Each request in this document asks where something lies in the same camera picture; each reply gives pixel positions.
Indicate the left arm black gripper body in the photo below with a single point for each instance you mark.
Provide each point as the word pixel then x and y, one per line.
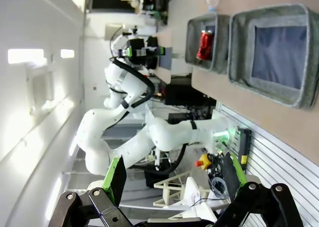
pixel 139 44

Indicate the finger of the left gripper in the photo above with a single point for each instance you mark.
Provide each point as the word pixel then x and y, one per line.
pixel 160 50
pixel 125 53

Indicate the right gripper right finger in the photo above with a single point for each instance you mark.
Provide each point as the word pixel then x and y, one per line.
pixel 230 177

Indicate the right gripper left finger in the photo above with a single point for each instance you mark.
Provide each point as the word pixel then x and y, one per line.
pixel 119 177

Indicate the crushed red soda can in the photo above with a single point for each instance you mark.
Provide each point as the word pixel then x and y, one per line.
pixel 205 45

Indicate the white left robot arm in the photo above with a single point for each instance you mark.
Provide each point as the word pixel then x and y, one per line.
pixel 97 137

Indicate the yellow red emergency stop button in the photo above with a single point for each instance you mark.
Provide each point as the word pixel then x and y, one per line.
pixel 204 161

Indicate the black device yellow label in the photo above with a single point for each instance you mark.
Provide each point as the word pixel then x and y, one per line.
pixel 245 147

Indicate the white foam board piece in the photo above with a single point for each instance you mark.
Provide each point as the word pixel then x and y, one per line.
pixel 193 194

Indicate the black computer box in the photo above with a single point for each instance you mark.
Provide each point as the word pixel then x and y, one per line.
pixel 184 95

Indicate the ceiling light panel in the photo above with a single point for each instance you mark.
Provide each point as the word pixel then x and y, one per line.
pixel 25 55
pixel 67 53

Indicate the grey fabric basket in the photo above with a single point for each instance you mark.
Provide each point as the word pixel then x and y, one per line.
pixel 220 42
pixel 239 50

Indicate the white ceiling bracket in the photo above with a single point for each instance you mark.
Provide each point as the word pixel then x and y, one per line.
pixel 42 87

